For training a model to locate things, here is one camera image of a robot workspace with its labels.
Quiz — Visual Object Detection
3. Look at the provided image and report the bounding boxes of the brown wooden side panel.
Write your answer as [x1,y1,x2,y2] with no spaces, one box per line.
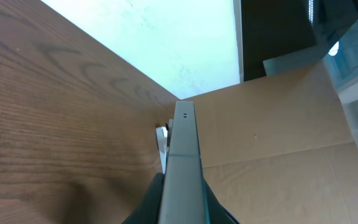
[192,62,358,223]

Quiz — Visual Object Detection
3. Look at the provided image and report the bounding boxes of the white power strip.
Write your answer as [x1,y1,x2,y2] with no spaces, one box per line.
[155,126,168,174]

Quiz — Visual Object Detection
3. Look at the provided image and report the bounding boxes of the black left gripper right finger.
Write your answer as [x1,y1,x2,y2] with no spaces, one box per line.
[204,181,239,224]

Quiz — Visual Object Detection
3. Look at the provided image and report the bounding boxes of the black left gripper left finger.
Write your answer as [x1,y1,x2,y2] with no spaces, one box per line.
[122,172,164,224]

